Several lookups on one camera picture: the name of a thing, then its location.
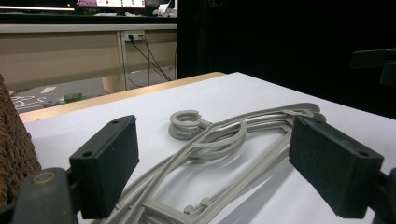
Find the white cord on floor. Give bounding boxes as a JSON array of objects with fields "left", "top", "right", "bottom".
[{"left": 9, "top": 94, "right": 48, "bottom": 110}]

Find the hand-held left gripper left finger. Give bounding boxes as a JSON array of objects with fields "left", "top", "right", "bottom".
[{"left": 68, "top": 114, "right": 140, "bottom": 219}]

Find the black power cable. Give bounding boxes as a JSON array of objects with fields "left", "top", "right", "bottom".
[
  {"left": 128, "top": 35, "right": 173, "bottom": 82},
  {"left": 139, "top": 35, "right": 173, "bottom": 82}
]

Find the brown wicker basket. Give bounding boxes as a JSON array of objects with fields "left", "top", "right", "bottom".
[{"left": 0, "top": 74, "right": 42, "bottom": 209}]

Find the wooden shelf unit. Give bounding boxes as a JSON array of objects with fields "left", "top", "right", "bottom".
[{"left": 0, "top": 22, "right": 178, "bottom": 93}]

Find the white wall power outlet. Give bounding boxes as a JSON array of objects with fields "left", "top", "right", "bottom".
[{"left": 124, "top": 30, "right": 146, "bottom": 42}]

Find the black curtain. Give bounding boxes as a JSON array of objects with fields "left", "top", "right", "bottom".
[{"left": 177, "top": 0, "right": 396, "bottom": 119}]

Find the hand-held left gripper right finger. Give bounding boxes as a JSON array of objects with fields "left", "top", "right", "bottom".
[{"left": 288, "top": 115, "right": 385, "bottom": 219}]

